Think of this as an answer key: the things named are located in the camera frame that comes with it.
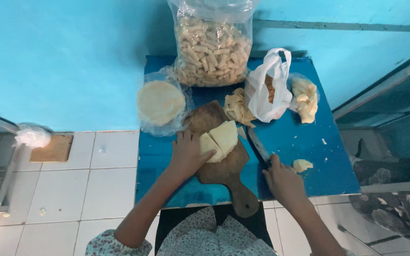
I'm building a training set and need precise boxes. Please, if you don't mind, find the person's left hand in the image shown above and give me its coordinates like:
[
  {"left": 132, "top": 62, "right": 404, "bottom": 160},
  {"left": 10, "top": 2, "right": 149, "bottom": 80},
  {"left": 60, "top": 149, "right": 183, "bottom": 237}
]
[{"left": 169, "top": 129, "right": 217, "bottom": 183}]

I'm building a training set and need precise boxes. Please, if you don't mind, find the person's right hand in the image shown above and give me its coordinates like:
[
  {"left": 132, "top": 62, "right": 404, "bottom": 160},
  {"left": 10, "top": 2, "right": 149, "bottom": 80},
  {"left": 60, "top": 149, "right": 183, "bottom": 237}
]
[{"left": 261, "top": 154, "right": 308, "bottom": 211}]

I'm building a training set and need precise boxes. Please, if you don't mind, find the cut stack of dough sheets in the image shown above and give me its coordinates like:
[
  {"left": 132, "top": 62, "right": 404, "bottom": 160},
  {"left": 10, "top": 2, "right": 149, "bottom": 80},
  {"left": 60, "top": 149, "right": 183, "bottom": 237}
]
[{"left": 199, "top": 120, "right": 239, "bottom": 164}]

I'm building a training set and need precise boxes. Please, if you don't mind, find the steel kitchen knife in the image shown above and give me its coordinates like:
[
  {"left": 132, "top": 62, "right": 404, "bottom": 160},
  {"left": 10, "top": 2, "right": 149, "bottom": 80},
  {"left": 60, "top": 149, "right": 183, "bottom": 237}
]
[{"left": 247, "top": 127, "right": 273, "bottom": 168}]

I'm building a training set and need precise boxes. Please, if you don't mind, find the small dough lump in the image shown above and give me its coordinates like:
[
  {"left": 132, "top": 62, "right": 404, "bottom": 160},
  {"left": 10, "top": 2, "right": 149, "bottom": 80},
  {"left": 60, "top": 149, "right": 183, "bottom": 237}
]
[{"left": 292, "top": 159, "right": 314, "bottom": 174}]

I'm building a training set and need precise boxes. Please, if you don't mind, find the brown wooden cutting board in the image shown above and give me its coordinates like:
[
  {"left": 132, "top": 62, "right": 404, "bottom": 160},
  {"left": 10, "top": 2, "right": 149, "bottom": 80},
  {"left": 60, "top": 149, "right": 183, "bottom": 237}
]
[{"left": 186, "top": 100, "right": 260, "bottom": 218}]

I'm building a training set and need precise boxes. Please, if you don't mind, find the blue low table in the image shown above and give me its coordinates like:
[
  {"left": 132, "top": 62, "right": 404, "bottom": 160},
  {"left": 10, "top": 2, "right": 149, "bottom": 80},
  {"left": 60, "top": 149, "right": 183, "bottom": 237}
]
[{"left": 135, "top": 55, "right": 362, "bottom": 210}]

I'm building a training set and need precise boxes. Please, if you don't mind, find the clear bag of round wrappers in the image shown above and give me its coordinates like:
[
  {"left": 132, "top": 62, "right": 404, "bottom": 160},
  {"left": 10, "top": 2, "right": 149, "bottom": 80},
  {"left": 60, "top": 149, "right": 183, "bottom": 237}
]
[{"left": 136, "top": 67, "right": 195, "bottom": 138}]

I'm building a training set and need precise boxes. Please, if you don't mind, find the pile of dough sheet trimmings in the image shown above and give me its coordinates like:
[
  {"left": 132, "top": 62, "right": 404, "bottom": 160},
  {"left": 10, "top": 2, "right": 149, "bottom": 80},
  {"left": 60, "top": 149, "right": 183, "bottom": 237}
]
[{"left": 223, "top": 88, "right": 257, "bottom": 128}]

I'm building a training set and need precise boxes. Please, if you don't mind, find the person's floral garment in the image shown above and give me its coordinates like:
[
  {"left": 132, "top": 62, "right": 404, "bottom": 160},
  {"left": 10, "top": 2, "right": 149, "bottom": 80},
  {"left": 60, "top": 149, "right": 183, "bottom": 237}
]
[{"left": 85, "top": 206, "right": 278, "bottom": 256}]

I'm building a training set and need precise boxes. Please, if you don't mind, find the small clear bag of dough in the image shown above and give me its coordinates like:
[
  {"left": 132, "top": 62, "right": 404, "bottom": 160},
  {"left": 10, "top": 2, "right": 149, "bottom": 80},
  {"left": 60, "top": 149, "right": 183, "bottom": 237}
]
[{"left": 288, "top": 73, "right": 321, "bottom": 124}]

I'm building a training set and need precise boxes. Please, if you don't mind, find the white plastic carrier bag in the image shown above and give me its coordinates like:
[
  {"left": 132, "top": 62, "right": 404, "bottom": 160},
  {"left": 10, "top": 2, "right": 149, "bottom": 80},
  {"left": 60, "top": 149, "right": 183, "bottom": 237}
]
[{"left": 244, "top": 48, "right": 294, "bottom": 123}]

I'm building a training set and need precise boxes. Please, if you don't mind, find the large clear bag of stick snacks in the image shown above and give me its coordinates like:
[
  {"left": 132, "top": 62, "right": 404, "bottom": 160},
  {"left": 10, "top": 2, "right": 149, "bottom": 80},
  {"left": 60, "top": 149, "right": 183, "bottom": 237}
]
[{"left": 167, "top": 0, "right": 260, "bottom": 88}]

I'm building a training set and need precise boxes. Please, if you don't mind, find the small square wooden board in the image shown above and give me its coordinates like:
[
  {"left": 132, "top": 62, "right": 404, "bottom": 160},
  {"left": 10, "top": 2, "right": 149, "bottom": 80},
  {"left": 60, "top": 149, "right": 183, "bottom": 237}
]
[{"left": 29, "top": 134, "right": 74, "bottom": 164}]

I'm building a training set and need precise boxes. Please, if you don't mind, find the crumpled clear plastic bag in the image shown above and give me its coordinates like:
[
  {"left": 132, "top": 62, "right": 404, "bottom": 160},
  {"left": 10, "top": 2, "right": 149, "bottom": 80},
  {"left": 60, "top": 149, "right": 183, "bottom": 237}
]
[{"left": 14, "top": 123, "right": 52, "bottom": 149}]

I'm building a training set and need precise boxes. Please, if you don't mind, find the grey wall rail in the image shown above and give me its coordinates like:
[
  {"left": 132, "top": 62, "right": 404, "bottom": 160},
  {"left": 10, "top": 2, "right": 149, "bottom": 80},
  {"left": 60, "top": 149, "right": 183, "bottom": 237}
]
[{"left": 253, "top": 19, "right": 410, "bottom": 34}]

